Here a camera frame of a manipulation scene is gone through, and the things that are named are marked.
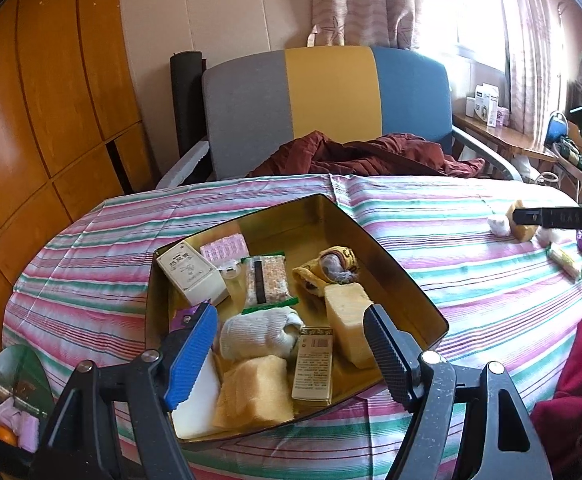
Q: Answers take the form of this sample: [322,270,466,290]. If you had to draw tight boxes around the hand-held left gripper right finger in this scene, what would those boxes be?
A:
[362,304,554,480]

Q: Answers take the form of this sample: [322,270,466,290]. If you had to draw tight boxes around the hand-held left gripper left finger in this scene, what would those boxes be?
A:
[28,302,219,480]

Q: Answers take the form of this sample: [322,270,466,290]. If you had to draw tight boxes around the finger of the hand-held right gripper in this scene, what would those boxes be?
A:
[512,205,582,231]

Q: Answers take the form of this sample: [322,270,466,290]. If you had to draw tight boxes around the plain white box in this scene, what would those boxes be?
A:
[171,350,223,438]

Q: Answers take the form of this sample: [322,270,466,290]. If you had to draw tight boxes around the pale yellow sponge block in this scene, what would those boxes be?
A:
[323,282,376,368]

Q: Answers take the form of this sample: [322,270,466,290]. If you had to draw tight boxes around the beige sock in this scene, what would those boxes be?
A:
[219,307,306,361]

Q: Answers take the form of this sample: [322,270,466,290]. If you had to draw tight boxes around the green cream carton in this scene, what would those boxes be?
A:
[291,326,334,406]

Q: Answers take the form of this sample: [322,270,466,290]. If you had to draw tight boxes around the cream white carton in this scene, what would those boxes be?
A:
[156,240,229,307]

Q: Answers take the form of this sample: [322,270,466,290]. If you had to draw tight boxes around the yellow patterned sock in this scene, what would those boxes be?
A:
[291,245,361,302]

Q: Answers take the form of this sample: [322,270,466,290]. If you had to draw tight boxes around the green-edged snack packet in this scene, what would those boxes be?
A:
[241,254,299,311]

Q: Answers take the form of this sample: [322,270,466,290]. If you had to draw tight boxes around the gold tin box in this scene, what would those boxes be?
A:
[143,192,449,443]

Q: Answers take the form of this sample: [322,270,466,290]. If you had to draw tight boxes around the cluttered side rack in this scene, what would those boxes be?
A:
[552,135,582,198]

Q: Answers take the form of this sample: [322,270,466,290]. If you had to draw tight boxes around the blue container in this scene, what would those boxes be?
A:
[545,111,570,147]

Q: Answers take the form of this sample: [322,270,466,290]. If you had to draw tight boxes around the green yellow carton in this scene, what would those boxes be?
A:
[546,242,582,281]

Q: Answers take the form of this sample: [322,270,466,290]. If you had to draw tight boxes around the small clear bottle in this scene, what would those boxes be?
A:
[218,261,243,287]

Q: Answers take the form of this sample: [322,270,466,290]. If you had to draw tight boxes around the wooden desk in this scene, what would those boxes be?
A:
[452,111,563,163]

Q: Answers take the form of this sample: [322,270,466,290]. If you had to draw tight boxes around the white boxes on desk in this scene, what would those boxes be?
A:
[465,82,511,128]

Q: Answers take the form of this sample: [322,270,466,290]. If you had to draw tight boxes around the pink blister pack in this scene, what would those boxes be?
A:
[200,232,248,263]

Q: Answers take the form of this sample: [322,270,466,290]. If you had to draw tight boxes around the striped blanket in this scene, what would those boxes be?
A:
[1,172,582,480]

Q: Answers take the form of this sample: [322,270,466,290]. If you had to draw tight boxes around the patterned curtain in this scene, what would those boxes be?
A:
[494,0,574,148]
[311,0,426,51]

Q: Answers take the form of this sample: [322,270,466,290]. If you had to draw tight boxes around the green plastic basket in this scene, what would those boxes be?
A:
[0,344,58,467]

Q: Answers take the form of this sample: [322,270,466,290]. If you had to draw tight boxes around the red cloth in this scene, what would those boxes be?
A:
[530,280,582,480]

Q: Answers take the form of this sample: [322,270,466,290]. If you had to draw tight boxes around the pink folded cloth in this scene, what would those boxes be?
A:
[0,400,40,452]

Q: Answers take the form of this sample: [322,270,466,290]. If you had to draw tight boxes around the maroon jacket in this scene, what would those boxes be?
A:
[246,130,487,179]

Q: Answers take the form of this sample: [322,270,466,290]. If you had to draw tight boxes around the grey yellow blue armchair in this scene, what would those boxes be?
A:
[156,45,524,192]

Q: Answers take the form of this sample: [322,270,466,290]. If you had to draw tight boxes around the wooden wardrobe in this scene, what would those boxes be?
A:
[0,0,158,358]

